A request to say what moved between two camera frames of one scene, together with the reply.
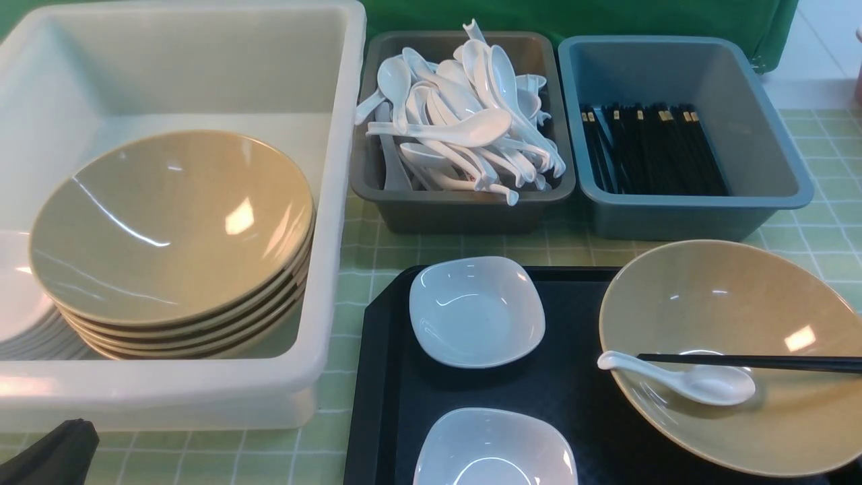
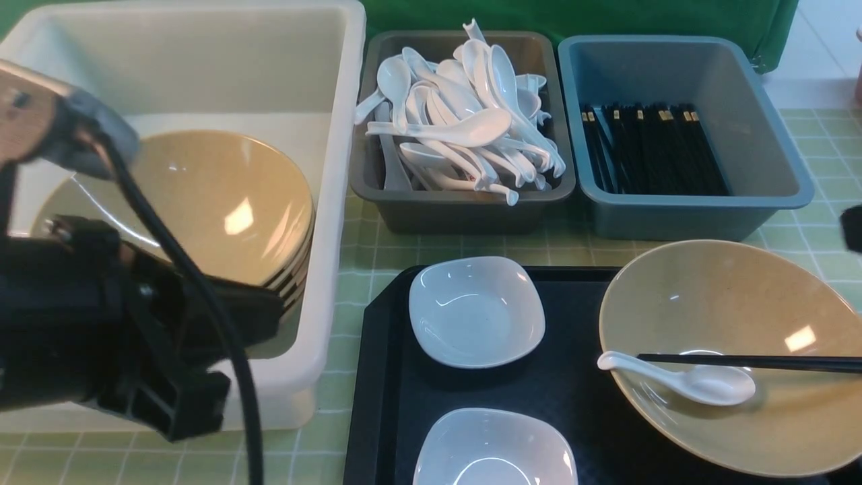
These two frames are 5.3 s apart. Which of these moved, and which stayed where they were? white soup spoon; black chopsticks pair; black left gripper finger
Moved: black left gripper finger
Stayed: white soup spoon; black chopsticks pair
